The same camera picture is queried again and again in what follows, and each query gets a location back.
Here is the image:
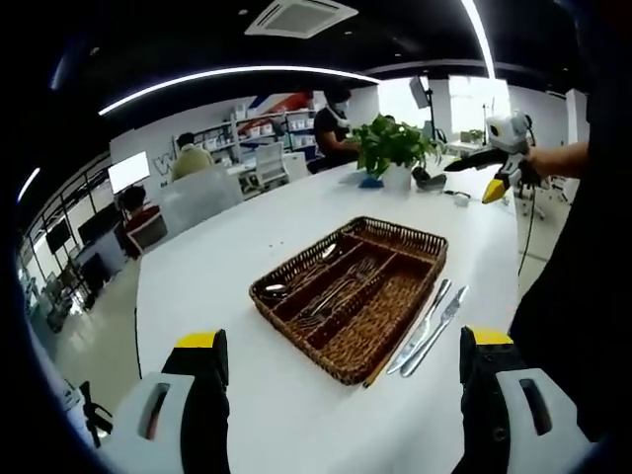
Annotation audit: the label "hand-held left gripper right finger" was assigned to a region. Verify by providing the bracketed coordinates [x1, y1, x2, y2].
[458, 325, 593, 474]

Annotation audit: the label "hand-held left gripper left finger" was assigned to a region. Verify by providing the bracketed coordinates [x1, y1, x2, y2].
[101, 328, 232, 474]

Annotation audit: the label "silver table knife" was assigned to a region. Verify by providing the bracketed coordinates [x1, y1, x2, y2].
[386, 277, 453, 375]
[399, 284, 469, 379]

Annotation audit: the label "brown wooden chopstick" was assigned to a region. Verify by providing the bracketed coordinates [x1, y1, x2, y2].
[362, 345, 396, 389]

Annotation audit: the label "silver fork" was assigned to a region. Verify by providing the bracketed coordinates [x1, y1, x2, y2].
[305, 257, 380, 320]
[292, 276, 366, 331]

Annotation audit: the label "brown wicker utensil storage tray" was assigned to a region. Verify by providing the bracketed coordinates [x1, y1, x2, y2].
[248, 215, 450, 387]

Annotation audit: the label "person's right hand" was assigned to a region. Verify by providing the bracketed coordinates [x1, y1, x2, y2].
[515, 145, 557, 192]

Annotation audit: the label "dark grey handheld device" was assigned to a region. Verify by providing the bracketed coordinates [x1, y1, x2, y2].
[412, 166, 448, 193]

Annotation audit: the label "green potted plant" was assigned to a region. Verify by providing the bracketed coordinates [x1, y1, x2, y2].
[348, 113, 445, 193]

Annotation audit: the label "tripod light panel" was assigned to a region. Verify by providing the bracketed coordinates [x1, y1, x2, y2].
[408, 74, 448, 144]

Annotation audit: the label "straight ceiling light strip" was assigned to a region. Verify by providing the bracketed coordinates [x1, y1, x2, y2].
[460, 0, 499, 79]

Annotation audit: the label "black chair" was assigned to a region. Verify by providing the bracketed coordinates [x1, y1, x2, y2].
[78, 379, 116, 449]

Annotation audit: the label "person's torso black clothing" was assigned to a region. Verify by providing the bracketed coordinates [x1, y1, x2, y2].
[508, 88, 632, 440]

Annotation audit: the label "translucent white partition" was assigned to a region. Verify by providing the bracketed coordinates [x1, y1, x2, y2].
[158, 164, 245, 234]

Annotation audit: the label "black desk monitors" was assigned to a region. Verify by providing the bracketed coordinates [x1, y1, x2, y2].
[77, 206, 119, 243]

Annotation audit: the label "curved ceiling light strip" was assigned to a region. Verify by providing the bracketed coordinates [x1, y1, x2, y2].
[97, 64, 382, 119]

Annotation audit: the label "white mesh office chair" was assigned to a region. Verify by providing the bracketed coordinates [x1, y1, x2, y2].
[254, 142, 290, 190]

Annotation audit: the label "white shelving unit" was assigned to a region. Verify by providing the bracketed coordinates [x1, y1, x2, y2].
[190, 101, 320, 169]

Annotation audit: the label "ceiling air conditioner vent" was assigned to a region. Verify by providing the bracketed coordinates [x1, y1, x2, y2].
[244, 0, 360, 40]

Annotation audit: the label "bright white screen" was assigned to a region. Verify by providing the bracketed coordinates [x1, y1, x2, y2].
[107, 150, 151, 195]

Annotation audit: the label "short ceiling light strip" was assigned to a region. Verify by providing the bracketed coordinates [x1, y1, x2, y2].
[18, 166, 42, 203]

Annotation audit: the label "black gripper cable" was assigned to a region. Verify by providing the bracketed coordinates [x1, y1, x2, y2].
[515, 185, 537, 277]

